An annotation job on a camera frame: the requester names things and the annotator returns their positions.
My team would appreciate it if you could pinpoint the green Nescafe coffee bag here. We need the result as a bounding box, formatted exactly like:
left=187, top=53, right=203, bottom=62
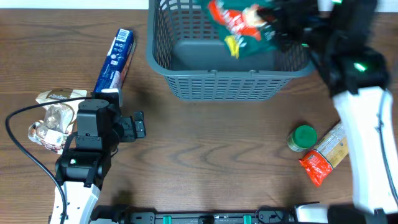
left=198, top=0, right=277, bottom=59

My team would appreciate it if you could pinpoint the beige snack pouch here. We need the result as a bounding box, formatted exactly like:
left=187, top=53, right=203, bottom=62
left=28, top=89, right=87, bottom=154

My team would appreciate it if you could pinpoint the blue rectangular carton box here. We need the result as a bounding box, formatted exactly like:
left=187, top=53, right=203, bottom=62
left=94, top=29, right=136, bottom=92

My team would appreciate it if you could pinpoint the green lid jar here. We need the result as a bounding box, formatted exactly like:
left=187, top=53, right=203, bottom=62
left=287, top=125, right=318, bottom=152

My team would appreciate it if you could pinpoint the orange pasta packet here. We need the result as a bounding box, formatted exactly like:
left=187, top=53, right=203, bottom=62
left=299, top=122, right=349, bottom=187

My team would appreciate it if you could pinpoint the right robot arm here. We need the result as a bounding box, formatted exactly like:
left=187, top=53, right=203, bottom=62
left=257, top=0, right=397, bottom=223

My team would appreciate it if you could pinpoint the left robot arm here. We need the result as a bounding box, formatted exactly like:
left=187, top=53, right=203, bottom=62
left=50, top=99, right=146, bottom=224

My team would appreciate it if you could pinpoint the grey plastic basket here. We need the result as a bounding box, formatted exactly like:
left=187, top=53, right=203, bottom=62
left=146, top=0, right=314, bottom=101

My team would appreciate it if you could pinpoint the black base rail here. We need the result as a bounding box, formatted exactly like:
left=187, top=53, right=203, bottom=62
left=89, top=205, right=297, bottom=224

